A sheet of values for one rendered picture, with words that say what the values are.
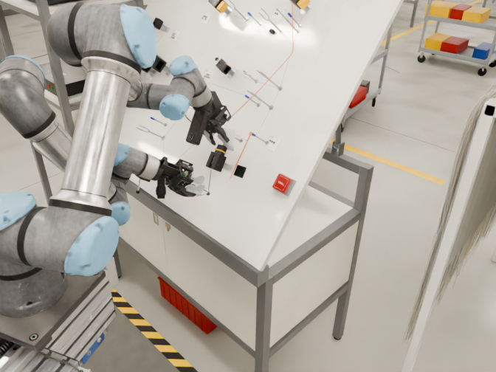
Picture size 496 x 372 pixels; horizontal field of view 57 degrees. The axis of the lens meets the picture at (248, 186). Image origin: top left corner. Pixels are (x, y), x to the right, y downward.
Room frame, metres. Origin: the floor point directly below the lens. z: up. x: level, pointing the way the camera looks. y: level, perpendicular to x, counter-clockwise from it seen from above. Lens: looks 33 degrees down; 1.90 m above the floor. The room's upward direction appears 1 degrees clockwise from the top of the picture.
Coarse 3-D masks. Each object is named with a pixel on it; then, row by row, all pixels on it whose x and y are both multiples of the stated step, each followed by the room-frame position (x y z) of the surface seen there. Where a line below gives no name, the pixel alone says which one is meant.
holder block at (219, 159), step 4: (212, 152) 1.38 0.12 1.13; (212, 156) 1.37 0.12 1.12; (216, 156) 1.36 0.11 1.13; (220, 156) 1.36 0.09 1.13; (224, 156) 1.38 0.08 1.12; (208, 160) 1.37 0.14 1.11; (212, 160) 1.36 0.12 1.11; (216, 160) 1.35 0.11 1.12; (220, 160) 1.36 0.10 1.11; (224, 160) 1.37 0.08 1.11; (208, 164) 1.36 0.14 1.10; (212, 164) 1.35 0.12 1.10; (216, 164) 1.34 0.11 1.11; (220, 164) 1.36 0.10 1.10; (212, 168) 1.34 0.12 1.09; (216, 168) 1.34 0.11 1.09; (220, 168) 1.35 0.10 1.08
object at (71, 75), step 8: (40, 64) 2.29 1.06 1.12; (48, 64) 2.29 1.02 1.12; (64, 64) 2.29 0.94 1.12; (48, 72) 2.17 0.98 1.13; (64, 72) 2.17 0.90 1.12; (72, 72) 2.17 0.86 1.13; (80, 72) 2.18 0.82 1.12; (48, 80) 2.06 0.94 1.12; (72, 80) 2.06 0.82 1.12; (80, 80) 2.07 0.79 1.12; (48, 88) 2.08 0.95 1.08; (72, 88) 2.04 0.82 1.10; (80, 88) 2.07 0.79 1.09
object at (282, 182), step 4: (280, 176) 1.25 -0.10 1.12; (284, 176) 1.24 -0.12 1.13; (276, 180) 1.24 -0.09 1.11; (280, 180) 1.24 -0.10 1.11; (284, 180) 1.23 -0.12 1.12; (288, 180) 1.22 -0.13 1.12; (276, 184) 1.24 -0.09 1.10; (280, 184) 1.23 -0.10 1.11; (284, 184) 1.22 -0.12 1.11; (288, 184) 1.22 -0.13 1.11; (276, 188) 1.22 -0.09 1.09; (280, 188) 1.22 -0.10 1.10; (284, 188) 1.21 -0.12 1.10; (284, 192) 1.21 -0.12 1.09
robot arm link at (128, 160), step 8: (120, 144) 1.22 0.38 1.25; (120, 152) 1.19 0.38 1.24; (128, 152) 1.20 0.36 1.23; (136, 152) 1.22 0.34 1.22; (144, 152) 1.25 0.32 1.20; (120, 160) 1.18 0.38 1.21; (128, 160) 1.19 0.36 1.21; (136, 160) 1.20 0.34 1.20; (144, 160) 1.21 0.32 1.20; (120, 168) 1.18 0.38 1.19; (128, 168) 1.19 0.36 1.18; (136, 168) 1.19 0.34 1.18; (144, 168) 1.20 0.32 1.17; (128, 176) 1.19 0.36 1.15
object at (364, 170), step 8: (344, 144) 1.62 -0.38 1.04; (328, 152) 1.64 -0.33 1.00; (336, 152) 1.64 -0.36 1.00; (328, 160) 1.63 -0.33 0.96; (336, 160) 1.60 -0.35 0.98; (344, 160) 1.58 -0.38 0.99; (352, 160) 1.57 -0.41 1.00; (352, 168) 1.55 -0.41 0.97; (360, 168) 1.52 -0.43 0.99; (368, 168) 1.51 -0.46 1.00; (360, 176) 1.52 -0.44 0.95; (368, 176) 1.51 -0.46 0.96; (360, 184) 1.52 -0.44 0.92; (368, 184) 1.51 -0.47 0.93; (360, 192) 1.51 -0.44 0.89; (368, 192) 1.52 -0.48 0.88; (360, 200) 1.51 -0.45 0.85; (360, 208) 1.50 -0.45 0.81
